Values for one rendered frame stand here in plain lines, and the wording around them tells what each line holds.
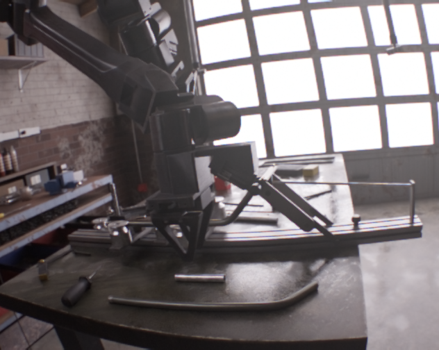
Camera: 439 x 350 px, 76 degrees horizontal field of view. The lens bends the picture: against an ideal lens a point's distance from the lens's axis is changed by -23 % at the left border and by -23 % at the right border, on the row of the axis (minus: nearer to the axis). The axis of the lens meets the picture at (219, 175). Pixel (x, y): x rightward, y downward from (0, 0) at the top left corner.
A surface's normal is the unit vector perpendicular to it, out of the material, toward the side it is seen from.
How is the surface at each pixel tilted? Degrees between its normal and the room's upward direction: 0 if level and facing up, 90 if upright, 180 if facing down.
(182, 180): 90
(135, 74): 46
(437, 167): 90
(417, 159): 90
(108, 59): 42
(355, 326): 0
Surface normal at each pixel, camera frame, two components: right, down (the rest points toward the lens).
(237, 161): -0.23, 0.21
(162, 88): 0.33, -0.63
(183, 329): -0.14, -0.97
